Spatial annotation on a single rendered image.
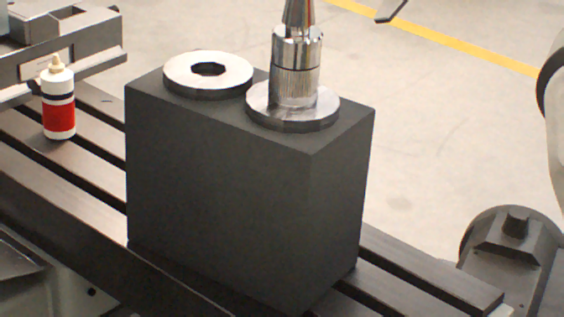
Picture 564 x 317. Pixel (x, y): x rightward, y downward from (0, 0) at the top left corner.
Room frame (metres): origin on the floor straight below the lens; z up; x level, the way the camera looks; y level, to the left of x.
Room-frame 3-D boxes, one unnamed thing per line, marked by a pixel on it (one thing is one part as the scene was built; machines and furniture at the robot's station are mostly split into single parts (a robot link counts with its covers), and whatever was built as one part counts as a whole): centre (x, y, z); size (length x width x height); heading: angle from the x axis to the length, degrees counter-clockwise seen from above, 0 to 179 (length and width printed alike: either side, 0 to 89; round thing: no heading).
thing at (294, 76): (0.85, -0.01, 1.16); 0.05 x 0.05 x 0.06
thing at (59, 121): (1.11, 0.28, 0.98); 0.04 x 0.04 x 0.11
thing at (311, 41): (0.85, -0.01, 1.19); 0.05 x 0.05 x 0.01
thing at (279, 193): (0.88, 0.03, 1.03); 0.22 x 0.12 x 0.20; 58
